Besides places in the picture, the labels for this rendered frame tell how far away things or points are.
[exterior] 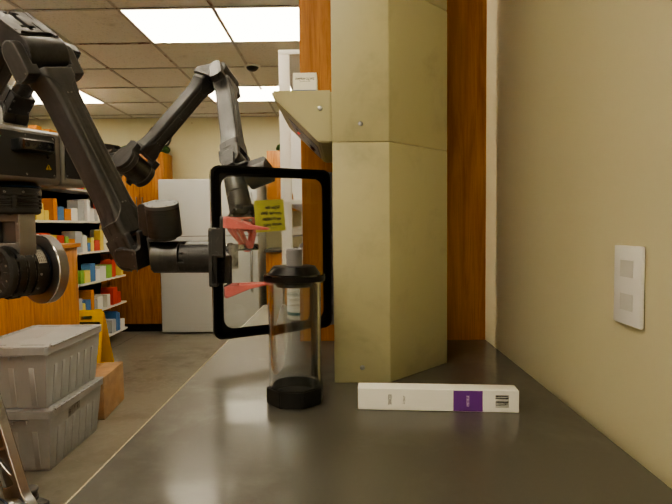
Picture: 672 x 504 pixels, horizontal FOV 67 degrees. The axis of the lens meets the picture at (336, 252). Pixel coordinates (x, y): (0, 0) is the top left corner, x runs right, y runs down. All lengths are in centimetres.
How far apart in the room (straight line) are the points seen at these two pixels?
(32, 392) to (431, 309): 238
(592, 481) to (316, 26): 118
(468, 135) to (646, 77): 66
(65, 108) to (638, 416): 102
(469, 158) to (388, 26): 49
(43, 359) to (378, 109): 238
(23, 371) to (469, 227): 239
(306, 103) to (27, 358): 234
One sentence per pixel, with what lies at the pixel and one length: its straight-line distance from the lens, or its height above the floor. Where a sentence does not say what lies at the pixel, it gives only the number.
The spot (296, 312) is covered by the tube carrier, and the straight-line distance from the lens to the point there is 86.
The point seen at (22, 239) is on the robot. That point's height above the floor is 122.
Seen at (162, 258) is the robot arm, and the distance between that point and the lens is 93.
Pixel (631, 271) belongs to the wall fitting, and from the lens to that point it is 83.
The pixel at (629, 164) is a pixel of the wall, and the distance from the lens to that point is 85.
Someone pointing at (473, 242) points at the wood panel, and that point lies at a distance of 141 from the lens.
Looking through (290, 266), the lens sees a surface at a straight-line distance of 89.
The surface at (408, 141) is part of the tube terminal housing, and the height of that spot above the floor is 142.
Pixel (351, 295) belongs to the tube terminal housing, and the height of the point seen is 111.
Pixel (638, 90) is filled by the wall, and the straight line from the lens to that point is 85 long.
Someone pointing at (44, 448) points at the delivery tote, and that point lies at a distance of 318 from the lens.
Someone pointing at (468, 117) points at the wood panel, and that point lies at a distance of 143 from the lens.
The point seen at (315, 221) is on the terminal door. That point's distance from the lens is 128.
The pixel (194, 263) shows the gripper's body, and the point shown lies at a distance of 91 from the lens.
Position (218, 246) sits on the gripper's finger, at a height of 122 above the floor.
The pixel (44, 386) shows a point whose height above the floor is 45.
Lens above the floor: 125
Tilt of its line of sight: 3 degrees down
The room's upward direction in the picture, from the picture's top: 1 degrees counter-clockwise
